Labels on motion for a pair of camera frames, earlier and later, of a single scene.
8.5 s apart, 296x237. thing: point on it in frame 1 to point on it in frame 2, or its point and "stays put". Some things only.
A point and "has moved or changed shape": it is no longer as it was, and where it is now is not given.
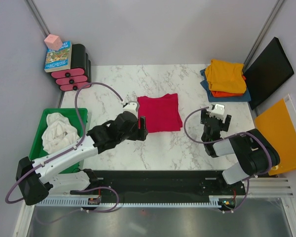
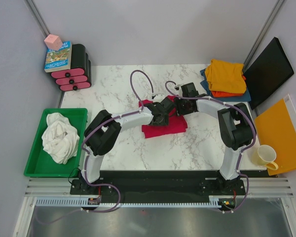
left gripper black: [140, 134] to [165, 121]
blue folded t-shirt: [244, 98] stays put
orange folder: [276, 123] stays put
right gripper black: [224, 126] to [179, 110]
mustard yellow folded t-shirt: [225, 76] stays put
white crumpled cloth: [59, 134] stays put
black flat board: [267, 72] stays put
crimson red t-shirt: [162, 114] has moved or changed shape
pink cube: [53, 42] stays put
